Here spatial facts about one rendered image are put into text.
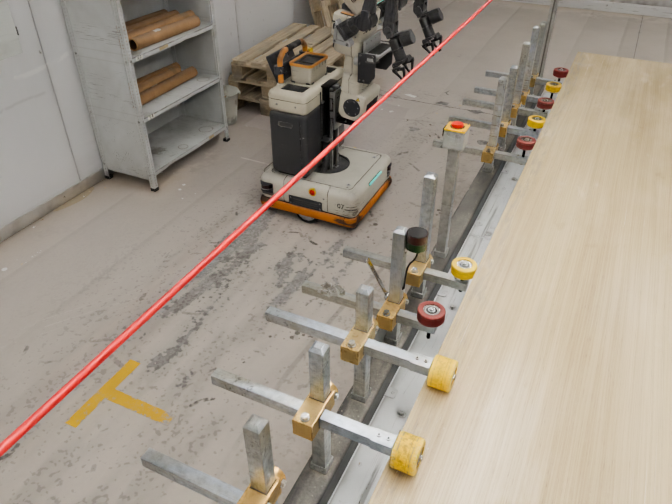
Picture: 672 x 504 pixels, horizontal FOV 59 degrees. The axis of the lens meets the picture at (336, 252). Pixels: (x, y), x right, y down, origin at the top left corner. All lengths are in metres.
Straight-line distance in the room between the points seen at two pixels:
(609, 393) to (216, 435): 1.57
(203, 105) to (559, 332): 3.65
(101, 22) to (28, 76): 0.53
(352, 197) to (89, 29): 1.84
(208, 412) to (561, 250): 1.56
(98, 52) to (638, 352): 3.33
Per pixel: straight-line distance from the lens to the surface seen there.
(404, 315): 1.75
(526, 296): 1.83
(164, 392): 2.77
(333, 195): 3.49
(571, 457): 1.47
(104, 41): 3.94
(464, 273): 1.87
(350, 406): 1.72
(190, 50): 4.72
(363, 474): 1.69
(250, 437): 1.12
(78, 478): 2.61
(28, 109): 4.00
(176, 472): 1.32
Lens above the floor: 2.03
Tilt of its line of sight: 36 degrees down
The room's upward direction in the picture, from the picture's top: straight up
